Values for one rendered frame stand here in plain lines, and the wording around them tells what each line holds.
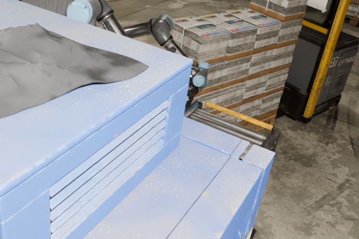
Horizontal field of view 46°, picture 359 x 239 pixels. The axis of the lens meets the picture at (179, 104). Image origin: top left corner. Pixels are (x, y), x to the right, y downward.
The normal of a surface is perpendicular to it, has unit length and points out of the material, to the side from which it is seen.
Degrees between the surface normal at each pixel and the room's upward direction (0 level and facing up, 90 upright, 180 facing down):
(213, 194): 0
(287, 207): 0
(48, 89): 16
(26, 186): 90
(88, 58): 23
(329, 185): 0
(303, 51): 90
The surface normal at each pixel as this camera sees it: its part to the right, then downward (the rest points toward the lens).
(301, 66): -0.76, 0.24
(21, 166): 0.13, -0.86
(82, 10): -0.27, 0.33
